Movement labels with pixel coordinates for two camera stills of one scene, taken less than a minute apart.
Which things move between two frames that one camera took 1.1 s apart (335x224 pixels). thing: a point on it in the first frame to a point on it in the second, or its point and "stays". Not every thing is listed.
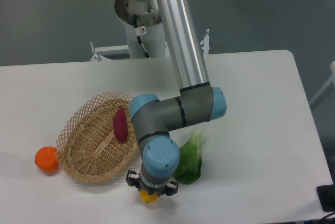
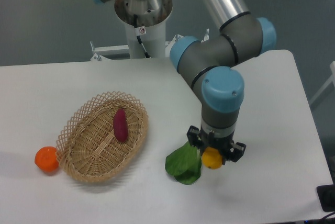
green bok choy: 188,169 stays
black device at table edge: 326,194 stays
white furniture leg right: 331,79 stays
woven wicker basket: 87,148 stays
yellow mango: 146,197 to 211,158
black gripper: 170,189 to 222,143
